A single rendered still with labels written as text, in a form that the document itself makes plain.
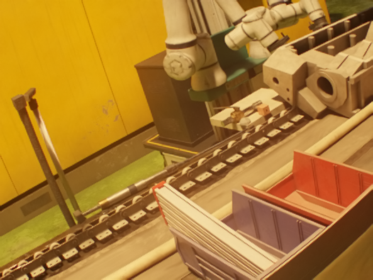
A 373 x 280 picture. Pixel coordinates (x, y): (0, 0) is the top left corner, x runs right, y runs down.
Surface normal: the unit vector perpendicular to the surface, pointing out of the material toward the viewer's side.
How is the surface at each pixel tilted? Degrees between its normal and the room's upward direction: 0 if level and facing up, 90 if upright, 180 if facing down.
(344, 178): 88
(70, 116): 90
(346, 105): 90
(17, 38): 90
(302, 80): 107
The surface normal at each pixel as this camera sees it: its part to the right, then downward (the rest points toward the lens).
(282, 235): -0.80, 0.42
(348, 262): 0.53, 0.18
